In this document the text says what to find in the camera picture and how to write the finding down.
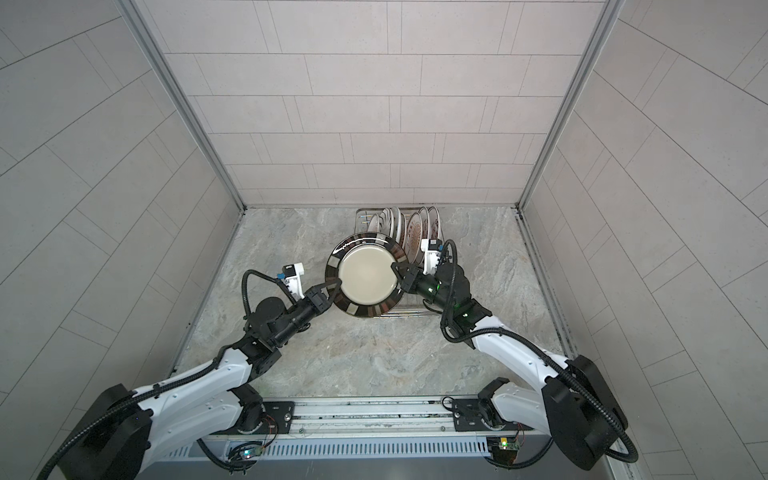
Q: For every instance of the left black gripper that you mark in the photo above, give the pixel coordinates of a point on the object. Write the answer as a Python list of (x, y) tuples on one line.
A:
[(316, 304)]

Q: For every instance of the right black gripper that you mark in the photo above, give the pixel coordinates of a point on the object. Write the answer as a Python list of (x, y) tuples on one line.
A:
[(413, 280)]

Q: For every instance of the dark striped rim plate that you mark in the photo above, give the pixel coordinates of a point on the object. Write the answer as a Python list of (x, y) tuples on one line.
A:
[(363, 264)]

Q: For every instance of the white black radial stripe plate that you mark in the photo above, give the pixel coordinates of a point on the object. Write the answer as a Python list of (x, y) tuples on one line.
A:
[(399, 224)]

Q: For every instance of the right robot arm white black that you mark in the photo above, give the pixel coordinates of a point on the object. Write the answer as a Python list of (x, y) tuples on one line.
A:
[(571, 401)]

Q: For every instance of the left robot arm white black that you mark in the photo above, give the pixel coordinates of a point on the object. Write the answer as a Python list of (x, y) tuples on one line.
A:
[(93, 451)]

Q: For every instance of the white red patterned plate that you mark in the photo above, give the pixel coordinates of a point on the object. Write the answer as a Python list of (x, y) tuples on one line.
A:
[(374, 225)]

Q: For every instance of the white plate fruit pattern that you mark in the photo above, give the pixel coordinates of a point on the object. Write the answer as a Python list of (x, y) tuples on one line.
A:
[(385, 222)]

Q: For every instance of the rightmost white patterned plate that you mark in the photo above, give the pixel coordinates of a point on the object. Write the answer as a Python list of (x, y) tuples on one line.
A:
[(435, 223)]

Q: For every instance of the right aluminium corner profile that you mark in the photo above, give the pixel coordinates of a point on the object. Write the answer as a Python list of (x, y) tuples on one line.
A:
[(606, 20)]

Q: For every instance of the aluminium corner profile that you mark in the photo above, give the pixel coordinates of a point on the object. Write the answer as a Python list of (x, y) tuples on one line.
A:
[(606, 20), (170, 84)]

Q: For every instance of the left circuit board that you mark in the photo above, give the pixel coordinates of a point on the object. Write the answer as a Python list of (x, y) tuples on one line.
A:
[(245, 454)]

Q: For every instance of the circuit board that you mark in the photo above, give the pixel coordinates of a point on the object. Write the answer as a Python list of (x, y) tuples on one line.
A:
[(245, 454), (503, 450)]

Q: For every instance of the right circuit board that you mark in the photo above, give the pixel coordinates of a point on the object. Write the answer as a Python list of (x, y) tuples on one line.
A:
[(503, 450)]

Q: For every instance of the left aluminium corner profile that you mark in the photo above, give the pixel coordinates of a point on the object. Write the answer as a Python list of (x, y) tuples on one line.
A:
[(170, 84)]

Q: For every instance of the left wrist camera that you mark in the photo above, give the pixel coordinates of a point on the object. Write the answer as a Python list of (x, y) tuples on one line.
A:
[(290, 277)]

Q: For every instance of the metal wire dish rack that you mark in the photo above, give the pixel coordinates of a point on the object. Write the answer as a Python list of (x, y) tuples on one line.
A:
[(410, 306)]

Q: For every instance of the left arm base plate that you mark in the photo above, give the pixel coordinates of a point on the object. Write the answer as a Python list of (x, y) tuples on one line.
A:
[(269, 418)]

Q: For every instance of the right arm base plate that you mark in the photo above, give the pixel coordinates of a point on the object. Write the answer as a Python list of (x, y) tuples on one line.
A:
[(477, 415)]

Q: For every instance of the aluminium mounting rail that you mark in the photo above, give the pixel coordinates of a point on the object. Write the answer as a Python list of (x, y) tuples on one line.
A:
[(359, 426)]

